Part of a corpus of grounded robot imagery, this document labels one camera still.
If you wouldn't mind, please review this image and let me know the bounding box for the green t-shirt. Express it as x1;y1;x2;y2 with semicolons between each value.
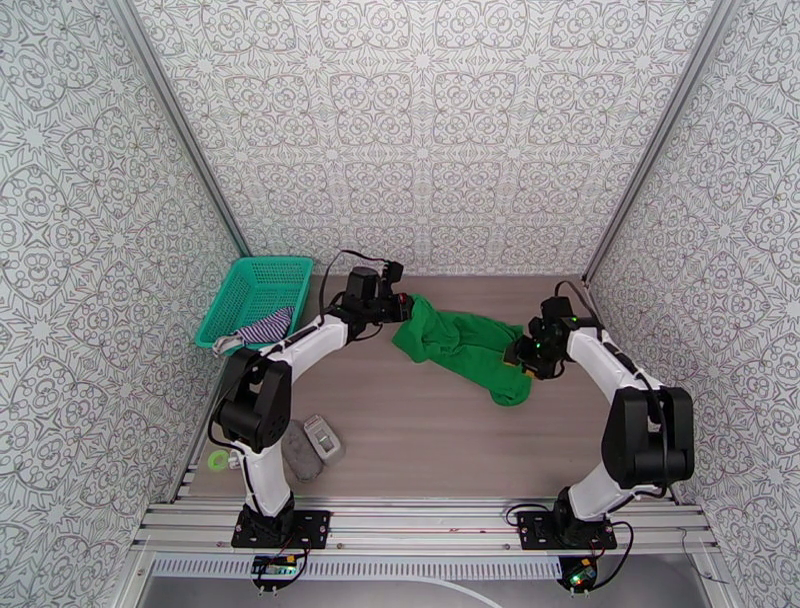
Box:
391;294;534;408

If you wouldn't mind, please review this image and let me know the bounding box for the purple white striped tank top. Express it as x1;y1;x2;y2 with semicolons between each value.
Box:
212;306;296;356

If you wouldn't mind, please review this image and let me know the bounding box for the green plastic laundry basket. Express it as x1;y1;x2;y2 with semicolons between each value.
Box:
194;256;316;358

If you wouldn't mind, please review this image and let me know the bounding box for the white handheld device green light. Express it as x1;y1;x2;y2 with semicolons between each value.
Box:
302;414;345;467

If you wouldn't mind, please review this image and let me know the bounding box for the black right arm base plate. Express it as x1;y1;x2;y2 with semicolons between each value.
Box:
517;509;619;553

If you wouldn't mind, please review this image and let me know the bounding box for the aluminium rail frame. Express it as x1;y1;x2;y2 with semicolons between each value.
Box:
131;495;720;558

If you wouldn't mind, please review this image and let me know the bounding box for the white cable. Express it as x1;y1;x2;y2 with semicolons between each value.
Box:
399;577;501;608

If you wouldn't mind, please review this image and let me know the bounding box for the white slotted cable duct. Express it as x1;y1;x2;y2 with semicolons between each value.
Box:
152;557;564;581

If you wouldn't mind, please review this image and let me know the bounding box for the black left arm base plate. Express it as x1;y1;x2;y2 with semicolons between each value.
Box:
231;509;333;551

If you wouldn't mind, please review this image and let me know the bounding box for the aluminium corner post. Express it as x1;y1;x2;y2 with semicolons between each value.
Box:
581;0;733;286
109;0;254;259

